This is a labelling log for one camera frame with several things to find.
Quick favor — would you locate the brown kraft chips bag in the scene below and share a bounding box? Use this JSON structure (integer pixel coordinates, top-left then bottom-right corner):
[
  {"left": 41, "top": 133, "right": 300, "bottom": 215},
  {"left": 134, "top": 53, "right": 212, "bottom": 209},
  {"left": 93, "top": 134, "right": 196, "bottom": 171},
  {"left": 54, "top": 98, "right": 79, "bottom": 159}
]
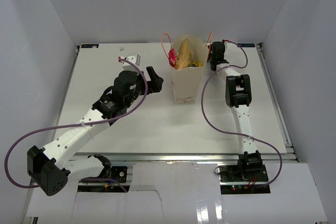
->
[{"left": 175, "top": 38, "right": 191, "bottom": 70}]

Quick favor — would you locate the red snack packet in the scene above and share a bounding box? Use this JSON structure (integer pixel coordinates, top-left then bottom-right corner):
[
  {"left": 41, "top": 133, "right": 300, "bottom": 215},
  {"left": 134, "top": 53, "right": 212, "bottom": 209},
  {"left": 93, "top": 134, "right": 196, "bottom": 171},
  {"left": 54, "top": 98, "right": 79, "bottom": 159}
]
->
[{"left": 168, "top": 48, "right": 177, "bottom": 68}]

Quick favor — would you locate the yellow snack bar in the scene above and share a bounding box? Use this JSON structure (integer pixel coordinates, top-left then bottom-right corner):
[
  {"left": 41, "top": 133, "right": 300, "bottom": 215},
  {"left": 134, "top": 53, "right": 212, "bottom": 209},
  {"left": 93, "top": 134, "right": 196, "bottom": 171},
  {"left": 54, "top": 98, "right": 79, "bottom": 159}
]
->
[{"left": 190, "top": 62, "right": 203, "bottom": 68}]

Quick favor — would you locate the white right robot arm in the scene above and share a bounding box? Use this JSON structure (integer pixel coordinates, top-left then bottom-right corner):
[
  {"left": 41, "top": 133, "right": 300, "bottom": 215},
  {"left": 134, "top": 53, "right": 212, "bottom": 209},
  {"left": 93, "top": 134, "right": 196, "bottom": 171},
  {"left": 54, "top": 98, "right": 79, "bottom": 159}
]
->
[{"left": 209, "top": 40, "right": 263, "bottom": 182}]

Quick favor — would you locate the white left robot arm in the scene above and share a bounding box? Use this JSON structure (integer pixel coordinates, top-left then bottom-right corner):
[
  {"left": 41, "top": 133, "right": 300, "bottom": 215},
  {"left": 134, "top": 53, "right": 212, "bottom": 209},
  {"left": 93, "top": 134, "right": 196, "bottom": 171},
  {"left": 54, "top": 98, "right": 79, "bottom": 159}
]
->
[{"left": 27, "top": 67, "right": 163, "bottom": 196}]

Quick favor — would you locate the beige paper gift bag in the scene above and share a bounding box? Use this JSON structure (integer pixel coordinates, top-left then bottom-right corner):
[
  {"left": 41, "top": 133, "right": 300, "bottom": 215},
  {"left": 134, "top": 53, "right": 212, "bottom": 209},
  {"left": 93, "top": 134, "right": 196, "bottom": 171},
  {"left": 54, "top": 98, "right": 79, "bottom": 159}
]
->
[{"left": 161, "top": 33, "right": 212, "bottom": 104}]

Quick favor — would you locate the black table corner label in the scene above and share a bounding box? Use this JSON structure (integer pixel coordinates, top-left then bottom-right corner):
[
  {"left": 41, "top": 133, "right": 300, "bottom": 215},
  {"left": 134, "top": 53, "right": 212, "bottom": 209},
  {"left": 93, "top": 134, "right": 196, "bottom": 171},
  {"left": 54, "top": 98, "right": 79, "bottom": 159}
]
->
[{"left": 238, "top": 43, "right": 256, "bottom": 48}]

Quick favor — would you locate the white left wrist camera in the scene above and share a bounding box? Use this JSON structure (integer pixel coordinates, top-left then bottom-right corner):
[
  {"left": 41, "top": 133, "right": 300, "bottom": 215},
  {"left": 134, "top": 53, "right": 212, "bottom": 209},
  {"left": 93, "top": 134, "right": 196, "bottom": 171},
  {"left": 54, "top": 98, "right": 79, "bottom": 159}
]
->
[{"left": 119, "top": 53, "right": 141, "bottom": 72}]

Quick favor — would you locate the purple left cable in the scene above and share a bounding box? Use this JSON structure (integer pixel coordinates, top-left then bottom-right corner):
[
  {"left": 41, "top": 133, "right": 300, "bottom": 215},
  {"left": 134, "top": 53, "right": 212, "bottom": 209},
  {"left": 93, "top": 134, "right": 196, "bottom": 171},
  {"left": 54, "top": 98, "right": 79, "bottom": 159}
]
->
[{"left": 4, "top": 57, "right": 149, "bottom": 193}]

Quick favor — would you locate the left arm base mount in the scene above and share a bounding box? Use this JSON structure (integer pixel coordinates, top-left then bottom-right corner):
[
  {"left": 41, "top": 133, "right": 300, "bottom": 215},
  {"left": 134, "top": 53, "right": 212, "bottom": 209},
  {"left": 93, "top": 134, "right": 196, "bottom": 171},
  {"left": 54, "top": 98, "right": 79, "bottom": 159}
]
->
[{"left": 78, "top": 166, "right": 130, "bottom": 193}]

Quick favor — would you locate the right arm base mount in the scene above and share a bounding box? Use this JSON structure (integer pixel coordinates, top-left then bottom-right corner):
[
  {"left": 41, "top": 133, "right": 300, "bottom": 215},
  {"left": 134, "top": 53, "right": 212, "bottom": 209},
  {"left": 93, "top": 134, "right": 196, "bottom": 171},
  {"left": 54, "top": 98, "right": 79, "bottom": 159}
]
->
[{"left": 214, "top": 165, "right": 271, "bottom": 195}]

